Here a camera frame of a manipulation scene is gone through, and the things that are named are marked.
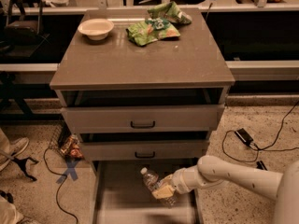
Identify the top drawer with black handle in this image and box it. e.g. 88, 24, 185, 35
62, 105, 224, 133

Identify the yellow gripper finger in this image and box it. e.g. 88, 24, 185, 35
152, 175, 176, 199

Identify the white bowl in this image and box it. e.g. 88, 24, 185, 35
78, 19, 114, 41

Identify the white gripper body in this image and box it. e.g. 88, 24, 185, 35
171, 166, 203, 194

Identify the blue tape cross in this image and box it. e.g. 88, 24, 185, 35
56, 159, 79, 184

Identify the black stand foot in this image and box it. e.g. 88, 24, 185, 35
0, 150, 38, 181

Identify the middle drawer with black handle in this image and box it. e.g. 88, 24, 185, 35
79, 140, 209, 161

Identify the green chip bag front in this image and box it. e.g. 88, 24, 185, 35
126, 18, 180, 47

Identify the drawer with black handle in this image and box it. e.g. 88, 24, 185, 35
62, 105, 224, 133
79, 140, 209, 161

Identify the green chip bag rear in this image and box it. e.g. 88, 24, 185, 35
148, 2, 192, 24

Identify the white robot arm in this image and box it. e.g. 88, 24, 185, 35
152, 155, 299, 224

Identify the black adapter cable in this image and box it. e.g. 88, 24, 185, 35
221, 101, 299, 164

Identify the black chair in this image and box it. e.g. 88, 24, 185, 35
0, 0, 47, 59

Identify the open bottom drawer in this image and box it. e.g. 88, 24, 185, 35
92, 159, 204, 224

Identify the clear plastic water bottle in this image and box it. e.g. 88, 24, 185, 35
140, 167, 177, 208

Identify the black metal bar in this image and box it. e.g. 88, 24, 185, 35
256, 161, 267, 170

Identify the black power adapter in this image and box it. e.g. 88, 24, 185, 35
235, 129, 253, 146

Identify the snack packet on floor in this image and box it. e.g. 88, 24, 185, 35
60, 134, 83, 159

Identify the grey drawer cabinet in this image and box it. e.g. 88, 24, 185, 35
49, 7, 236, 224

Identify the black floor cable left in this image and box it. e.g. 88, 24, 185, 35
42, 145, 80, 224

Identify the green chip bag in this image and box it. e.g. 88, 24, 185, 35
148, 2, 192, 24
126, 18, 180, 47

